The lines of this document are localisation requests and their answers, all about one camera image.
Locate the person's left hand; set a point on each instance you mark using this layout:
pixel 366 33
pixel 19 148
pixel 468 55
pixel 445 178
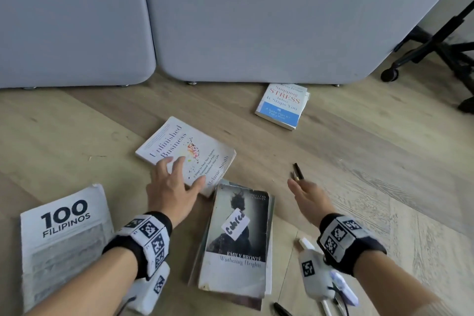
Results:
pixel 168 193

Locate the person's right hand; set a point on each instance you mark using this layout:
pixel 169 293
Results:
pixel 313 201

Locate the black marker pen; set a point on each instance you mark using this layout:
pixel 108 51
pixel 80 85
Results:
pixel 298 171

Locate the thick white marker pen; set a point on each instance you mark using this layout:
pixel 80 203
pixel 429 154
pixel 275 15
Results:
pixel 305 243

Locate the white book red speckles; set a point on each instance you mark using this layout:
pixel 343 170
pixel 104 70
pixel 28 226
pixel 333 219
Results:
pixel 174 141

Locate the colourful cover novel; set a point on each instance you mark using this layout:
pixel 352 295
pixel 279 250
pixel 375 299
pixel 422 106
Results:
pixel 196 252

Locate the black and white book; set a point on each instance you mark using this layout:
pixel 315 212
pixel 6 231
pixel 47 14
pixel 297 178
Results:
pixel 237 252

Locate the blue and white book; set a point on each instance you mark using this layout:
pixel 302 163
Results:
pixel 281 104

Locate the slim white pen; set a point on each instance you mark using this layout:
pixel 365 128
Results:
pixel 326 308

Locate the black ballpoint pen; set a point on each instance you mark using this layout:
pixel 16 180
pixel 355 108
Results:
pixel 281 309

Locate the white book portrait grid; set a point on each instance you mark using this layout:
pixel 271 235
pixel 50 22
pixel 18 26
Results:
pixel 63 245

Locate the person's left forearm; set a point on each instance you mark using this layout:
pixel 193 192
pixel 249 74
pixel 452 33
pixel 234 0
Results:
pixel 85 282

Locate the person's right forearm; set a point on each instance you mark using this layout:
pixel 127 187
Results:
pixel 392 286

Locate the black wristband with marker tags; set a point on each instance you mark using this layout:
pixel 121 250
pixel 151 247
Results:
pixel 348 241
pixel 148 238

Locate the grey felt partition panel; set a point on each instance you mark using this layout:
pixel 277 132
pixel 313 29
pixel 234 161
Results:
pixel 74 19
pixel 277 19

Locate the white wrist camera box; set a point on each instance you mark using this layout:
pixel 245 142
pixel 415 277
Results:
pixel 314 275
pixel 148 290

